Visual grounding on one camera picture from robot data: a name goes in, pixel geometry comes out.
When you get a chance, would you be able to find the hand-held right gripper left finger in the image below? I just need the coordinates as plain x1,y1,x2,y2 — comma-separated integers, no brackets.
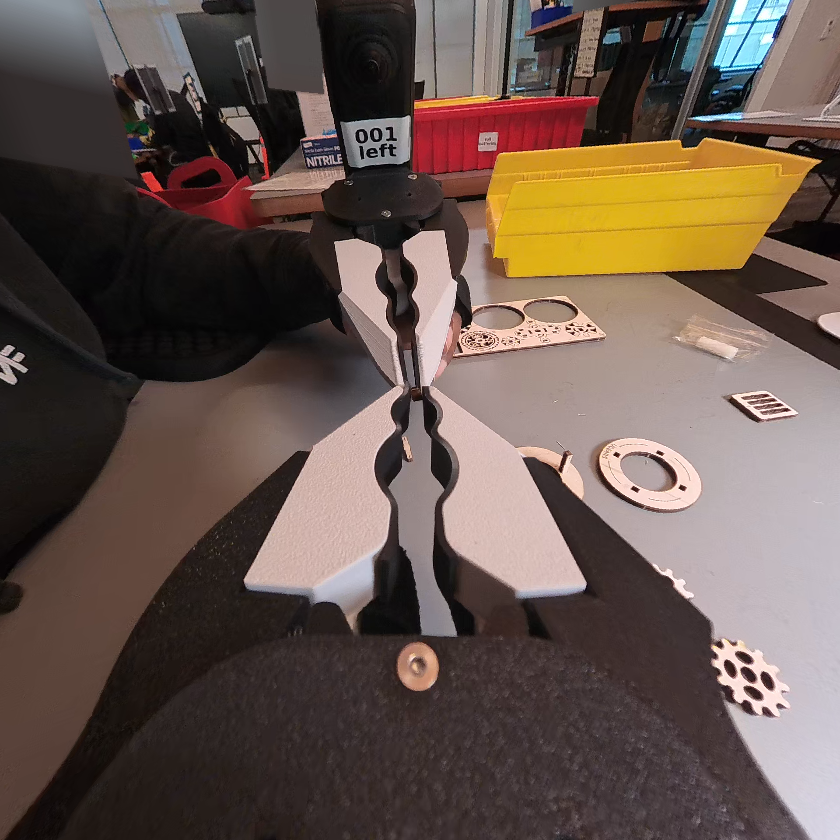
243,384,413,621

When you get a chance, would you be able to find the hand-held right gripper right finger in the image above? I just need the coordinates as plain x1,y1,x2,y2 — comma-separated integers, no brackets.
423,386,588,627

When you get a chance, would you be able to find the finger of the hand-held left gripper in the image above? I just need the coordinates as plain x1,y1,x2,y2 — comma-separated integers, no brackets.
333,238,408,388
399,230,460,388

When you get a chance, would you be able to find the plain wooden ring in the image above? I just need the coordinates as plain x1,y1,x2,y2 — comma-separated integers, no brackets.
515,446,585,500

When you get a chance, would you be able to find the person's left forearm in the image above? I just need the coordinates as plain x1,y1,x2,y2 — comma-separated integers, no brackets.
0,157,342,383

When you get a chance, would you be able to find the grey desk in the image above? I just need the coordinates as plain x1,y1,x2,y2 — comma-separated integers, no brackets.
0,220,840,840

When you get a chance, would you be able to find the person's left hand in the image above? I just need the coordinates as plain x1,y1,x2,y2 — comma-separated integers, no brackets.
440,307,473,376

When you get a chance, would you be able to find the blue glove box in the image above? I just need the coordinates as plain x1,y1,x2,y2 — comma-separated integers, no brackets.
302,134,345,168

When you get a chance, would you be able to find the wooden puzzle part sheet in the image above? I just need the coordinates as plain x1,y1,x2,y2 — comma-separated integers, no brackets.
453,302,606,358

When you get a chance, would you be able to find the red plastic bin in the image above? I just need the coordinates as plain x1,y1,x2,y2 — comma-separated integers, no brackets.
413,97,599,175

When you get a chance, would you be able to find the red tote bag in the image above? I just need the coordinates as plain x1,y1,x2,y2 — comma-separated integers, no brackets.
141,161,263,229

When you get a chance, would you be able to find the small wooden gear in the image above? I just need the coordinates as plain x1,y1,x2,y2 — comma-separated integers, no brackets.
710,638,791,718
651,563,695,601

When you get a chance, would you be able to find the yellow plastic bin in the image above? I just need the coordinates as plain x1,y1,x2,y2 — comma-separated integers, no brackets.
486,138,821,277

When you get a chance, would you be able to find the person's black hoodie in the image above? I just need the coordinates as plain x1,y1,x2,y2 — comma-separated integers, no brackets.
0,217,142,578

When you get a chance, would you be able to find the clear plastic bag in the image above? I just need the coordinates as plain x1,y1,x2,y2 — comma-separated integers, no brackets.
672,314,772,362

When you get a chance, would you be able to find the brown wooden table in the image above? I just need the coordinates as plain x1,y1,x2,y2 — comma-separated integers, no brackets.
686,105,840,148

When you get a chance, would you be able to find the engraved wooden ring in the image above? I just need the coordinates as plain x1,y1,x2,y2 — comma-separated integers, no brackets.
596,437,702,513

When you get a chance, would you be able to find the dark wall screen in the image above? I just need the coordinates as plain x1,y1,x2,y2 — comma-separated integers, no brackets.
177,12,258,106

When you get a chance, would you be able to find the small slotted wooden frame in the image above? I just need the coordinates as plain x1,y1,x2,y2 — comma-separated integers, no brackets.
730,389,798,422

